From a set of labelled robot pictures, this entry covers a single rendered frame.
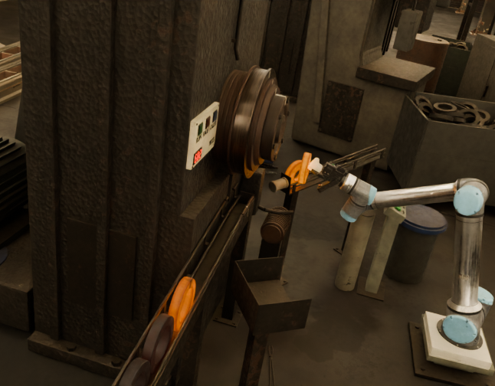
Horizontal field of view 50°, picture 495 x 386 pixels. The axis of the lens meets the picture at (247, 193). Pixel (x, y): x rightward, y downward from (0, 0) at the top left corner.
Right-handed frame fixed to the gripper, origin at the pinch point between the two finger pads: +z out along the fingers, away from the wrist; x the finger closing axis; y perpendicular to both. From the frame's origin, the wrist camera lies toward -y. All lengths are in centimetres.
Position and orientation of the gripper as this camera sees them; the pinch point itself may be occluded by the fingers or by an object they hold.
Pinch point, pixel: (306, 164)
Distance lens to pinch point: 263.9
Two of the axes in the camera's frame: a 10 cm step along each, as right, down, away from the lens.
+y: 4.1, -7.8, -4.8
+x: -2.6, 4.0, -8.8
